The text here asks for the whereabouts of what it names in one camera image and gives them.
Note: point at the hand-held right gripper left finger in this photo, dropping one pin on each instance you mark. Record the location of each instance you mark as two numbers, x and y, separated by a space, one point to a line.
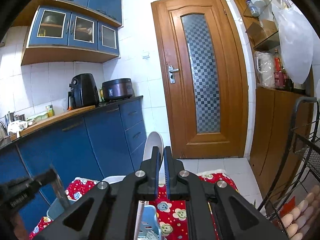
157 177

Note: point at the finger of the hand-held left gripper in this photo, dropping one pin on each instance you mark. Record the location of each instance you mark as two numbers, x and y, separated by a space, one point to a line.
46 177

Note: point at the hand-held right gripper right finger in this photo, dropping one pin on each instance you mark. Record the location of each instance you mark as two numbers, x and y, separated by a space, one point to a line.
167 177

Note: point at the silver metal fork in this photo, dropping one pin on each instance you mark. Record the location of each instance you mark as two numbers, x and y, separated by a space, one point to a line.
61 192

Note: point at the grey-blue utensil holder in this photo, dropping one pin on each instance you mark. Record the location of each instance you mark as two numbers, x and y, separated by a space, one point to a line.
56 210

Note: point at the white ceramic spoon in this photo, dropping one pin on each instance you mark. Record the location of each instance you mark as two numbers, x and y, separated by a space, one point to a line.
155 141

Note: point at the light blue plastic basket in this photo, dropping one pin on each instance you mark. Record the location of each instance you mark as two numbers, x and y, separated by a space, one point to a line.
150 217

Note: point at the red floral tablecloth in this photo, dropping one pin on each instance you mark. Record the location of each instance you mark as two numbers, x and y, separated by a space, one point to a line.
175 215

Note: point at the blue base cabinet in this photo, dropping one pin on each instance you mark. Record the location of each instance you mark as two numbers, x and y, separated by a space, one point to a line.
75 150

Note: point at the wooden chopstick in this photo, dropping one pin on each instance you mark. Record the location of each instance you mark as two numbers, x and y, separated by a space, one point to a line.
138 217

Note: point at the white printed cloth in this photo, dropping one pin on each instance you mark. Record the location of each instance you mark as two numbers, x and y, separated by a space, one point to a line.
18 127

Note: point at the green container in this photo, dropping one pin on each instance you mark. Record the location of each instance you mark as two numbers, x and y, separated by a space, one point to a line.
37 116

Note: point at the steel cup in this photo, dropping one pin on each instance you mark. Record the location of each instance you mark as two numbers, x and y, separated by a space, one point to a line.
20 118

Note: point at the steel pot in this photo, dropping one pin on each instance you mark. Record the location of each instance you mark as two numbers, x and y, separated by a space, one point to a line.
9 118

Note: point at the black air fryer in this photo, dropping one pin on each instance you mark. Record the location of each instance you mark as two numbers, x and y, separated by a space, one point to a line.
83 90

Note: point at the dark rice cooker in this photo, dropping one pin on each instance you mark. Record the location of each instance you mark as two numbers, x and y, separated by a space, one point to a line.
117 90

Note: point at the wooden door with glass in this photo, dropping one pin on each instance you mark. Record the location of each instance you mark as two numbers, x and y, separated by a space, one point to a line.
225 92

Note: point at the wooden shelf cabinet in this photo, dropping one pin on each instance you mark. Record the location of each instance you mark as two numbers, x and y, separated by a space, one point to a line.
275 130

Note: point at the red packet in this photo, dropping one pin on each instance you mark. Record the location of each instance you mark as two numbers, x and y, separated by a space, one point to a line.
287 206

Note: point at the pile of eggs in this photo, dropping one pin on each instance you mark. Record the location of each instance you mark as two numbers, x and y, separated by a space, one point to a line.
300 220

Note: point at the black metal rack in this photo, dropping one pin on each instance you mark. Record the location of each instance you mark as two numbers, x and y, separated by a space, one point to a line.
297 120

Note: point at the white wrapped kettle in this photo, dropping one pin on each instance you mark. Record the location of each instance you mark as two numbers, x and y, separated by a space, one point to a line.
265 70

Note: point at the red labelled bottle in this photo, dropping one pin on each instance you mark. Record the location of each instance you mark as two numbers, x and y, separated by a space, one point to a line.
278 75

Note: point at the dark bottle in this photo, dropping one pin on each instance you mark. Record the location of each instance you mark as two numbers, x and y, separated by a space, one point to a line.
298 86

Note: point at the cardboard box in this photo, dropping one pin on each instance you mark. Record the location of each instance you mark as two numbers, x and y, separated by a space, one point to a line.
260 31

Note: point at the white plastic bag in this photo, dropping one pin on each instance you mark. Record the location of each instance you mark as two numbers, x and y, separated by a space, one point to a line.
295 50

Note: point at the blue lidded jar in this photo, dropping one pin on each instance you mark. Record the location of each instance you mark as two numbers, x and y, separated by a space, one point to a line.
255 11

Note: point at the white wall switch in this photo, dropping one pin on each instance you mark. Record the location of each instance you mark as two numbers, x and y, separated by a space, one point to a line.
146 54

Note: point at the blue glass-door wall cabinet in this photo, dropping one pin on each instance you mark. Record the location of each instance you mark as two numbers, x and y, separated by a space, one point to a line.
70 55

